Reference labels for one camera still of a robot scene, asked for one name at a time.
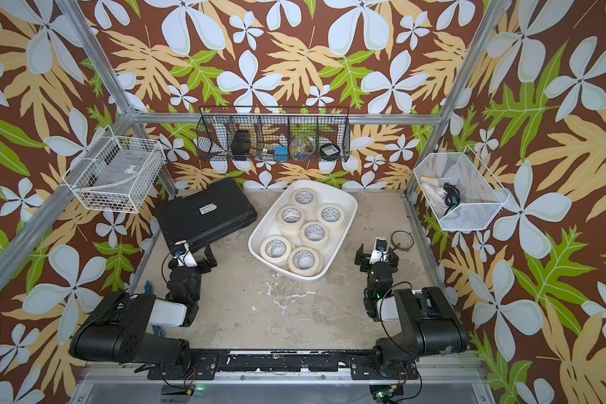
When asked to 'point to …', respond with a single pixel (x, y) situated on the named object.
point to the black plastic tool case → (222, 208)
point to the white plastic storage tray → (268, 227)
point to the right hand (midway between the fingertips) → (375, 245)
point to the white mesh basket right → (460, 190)
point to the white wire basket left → (116, 172)
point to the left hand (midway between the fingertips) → (195, 245)
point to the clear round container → (302, 147)
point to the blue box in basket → (281, 154)
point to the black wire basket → (273, 133)
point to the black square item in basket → (329, 151)
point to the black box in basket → (241, 145)
